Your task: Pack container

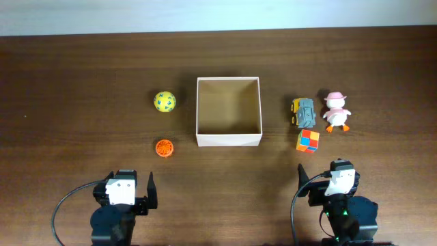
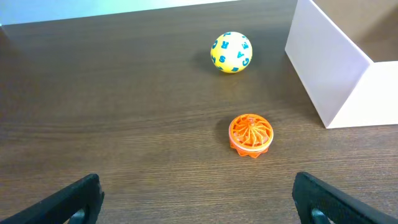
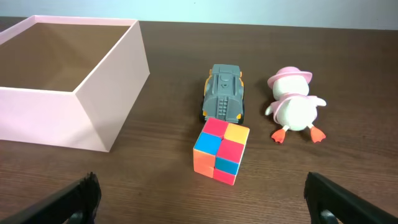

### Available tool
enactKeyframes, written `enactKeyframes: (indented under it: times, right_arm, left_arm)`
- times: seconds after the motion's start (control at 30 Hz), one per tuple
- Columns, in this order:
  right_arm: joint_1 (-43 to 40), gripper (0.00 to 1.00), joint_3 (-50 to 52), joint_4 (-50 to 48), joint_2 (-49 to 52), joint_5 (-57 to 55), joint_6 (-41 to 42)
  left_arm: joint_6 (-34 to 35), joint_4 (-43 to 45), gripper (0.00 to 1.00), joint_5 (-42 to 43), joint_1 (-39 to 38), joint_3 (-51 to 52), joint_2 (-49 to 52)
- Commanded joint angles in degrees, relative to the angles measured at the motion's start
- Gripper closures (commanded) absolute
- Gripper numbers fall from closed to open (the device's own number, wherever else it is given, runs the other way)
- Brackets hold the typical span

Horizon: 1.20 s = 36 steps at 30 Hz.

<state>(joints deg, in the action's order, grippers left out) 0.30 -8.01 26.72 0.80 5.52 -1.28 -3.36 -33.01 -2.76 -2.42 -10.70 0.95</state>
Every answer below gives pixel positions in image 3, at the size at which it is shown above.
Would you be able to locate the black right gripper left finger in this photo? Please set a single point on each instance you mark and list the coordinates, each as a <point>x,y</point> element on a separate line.
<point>76,203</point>

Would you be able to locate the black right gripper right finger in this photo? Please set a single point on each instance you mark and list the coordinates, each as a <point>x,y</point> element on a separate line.
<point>329,202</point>

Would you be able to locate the white duck pink hat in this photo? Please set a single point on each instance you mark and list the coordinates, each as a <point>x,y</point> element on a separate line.
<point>294,108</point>

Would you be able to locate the colourful puzzle cube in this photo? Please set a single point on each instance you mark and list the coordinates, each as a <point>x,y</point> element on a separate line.
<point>219,150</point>

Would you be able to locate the grey yellow toy truck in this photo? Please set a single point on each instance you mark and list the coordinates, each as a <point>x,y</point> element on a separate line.
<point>223,95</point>

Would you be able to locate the pink open box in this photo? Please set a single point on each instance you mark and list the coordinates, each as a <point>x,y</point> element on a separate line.
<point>70,81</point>

